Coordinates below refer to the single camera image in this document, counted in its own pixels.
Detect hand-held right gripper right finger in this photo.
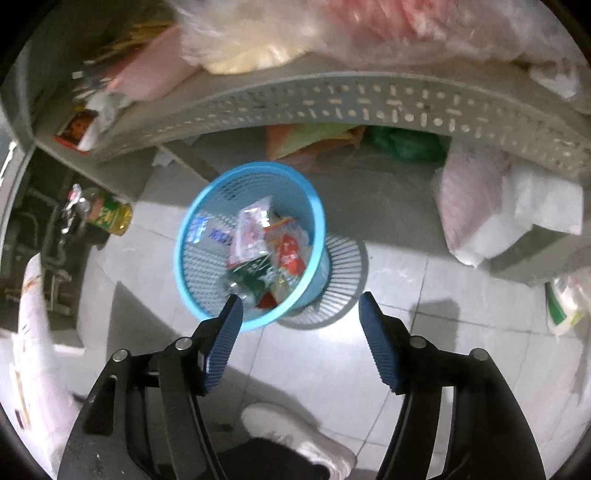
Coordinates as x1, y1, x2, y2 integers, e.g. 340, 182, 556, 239
358, 291, 548, 480

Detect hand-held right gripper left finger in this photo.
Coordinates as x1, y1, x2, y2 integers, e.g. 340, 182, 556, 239
58, 295, 245, 480

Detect green plastic bottle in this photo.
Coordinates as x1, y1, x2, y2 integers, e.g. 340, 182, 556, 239
217, 259, 274, 309

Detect white blue toothpaste box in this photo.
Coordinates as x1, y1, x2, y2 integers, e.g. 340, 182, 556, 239
187, 213, 232, 248

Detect red snack packet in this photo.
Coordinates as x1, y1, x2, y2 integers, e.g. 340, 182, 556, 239
265, 216, 313, 289

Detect clear red printed wrapper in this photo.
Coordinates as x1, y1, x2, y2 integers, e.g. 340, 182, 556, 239
228, 196, 276, 269

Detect blue plastic basket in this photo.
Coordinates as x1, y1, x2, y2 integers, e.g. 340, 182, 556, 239
174, 161, 331, 332

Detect white shoe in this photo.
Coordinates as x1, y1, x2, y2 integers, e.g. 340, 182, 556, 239
240, 402, 358, 480

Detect black trouser leg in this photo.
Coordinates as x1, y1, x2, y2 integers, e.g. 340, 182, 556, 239
216, 438, 334, 480

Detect pink white sack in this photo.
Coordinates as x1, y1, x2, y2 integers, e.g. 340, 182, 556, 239
431, 147, 585, 269

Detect yellow cooking oil bottle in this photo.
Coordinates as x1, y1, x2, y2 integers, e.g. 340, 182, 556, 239
61, 183, 134, 237

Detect floral tablecloth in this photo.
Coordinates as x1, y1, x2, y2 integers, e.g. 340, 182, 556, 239
0, 253, 85, 468

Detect orange green bag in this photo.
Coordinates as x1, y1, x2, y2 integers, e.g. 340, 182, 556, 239
265, 123, 366, 172

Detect perforated grey shelf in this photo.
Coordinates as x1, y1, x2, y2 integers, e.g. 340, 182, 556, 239
34, 65, 591, 182

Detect red printed box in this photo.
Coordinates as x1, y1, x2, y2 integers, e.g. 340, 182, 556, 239
54, 106, 100, 156

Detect pink plastic basin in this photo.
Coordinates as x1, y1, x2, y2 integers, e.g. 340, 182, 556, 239
110, 24, 200, 103

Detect clear bag yellow contents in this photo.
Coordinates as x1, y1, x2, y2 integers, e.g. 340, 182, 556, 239
177, 0, 319, 75

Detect clear bag red contents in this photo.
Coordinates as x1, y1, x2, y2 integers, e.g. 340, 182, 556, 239
295, 0, 559, 64

